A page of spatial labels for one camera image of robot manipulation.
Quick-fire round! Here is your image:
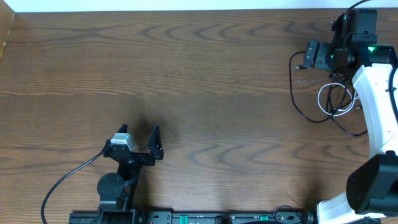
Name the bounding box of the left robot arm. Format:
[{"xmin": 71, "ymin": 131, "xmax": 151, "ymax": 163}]
[{"xmin": 97, "ymin": 124, "xmax": 164, "ymax": 223}]

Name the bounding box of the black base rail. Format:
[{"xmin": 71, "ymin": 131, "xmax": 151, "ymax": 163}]
[{"xmin": 68, "ymin": 209, "xmax": 319, "ymax": 224}]

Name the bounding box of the left camera cable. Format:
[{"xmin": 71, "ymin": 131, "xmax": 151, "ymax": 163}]
[{"xmin": 40, "ymin": 151, "xmax": 106, "ymax": 224}]

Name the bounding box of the white usb cable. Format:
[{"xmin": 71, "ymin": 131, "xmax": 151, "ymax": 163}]
[{"xmin": 317, "ymin": 82, "xmax": 361, "ymax": 118}]

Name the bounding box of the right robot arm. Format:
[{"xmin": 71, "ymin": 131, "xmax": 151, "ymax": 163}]
[{"xmin": 303, "ymin": 7, "xmax": 397, "ymax": 223}]

